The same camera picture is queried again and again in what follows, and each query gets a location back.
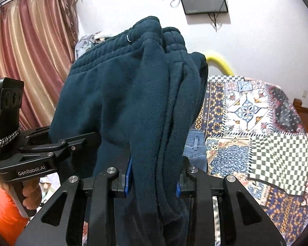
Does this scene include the dark teal sweatpants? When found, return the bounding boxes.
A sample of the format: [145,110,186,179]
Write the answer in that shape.
[49,16,208,245]

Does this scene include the orange sleeve forearm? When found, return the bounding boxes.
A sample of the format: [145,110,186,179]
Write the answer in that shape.
[0,189,29,245]

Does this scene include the person's left hand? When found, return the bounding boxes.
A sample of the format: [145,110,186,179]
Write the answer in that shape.
[0,176,43,211]

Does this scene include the folded blue jeans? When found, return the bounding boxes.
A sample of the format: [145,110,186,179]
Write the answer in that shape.
[183,129,207,172]

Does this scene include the patchwork patterned bedspread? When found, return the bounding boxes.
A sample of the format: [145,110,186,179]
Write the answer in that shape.
[191,76,308,245]

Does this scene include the striped pink curtain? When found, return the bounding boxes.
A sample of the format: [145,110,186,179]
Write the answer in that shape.
[0,0,78,129]

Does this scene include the yellow object behind bed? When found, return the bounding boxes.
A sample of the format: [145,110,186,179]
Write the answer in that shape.
[206,55,235,76]

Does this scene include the black camera box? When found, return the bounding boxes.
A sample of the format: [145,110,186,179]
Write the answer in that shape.
[0,77,24,148]

